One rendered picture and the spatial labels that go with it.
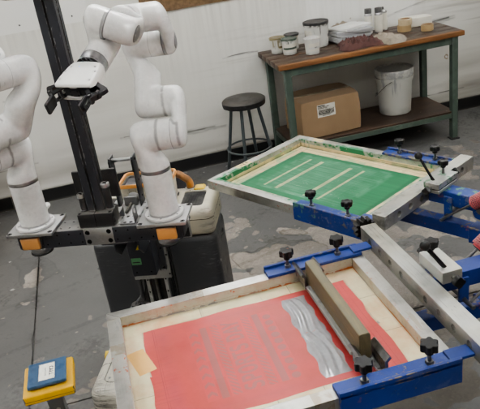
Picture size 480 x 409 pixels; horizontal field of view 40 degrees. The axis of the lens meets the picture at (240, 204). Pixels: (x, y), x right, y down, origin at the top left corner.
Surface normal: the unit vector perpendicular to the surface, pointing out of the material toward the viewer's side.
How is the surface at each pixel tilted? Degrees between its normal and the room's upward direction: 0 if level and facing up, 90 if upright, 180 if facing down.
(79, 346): 0
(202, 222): 90
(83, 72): 22
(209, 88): 90
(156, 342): 0
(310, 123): 90
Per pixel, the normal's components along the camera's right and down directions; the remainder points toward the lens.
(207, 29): 0.25, 0.38
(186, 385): -0.14, -0.90
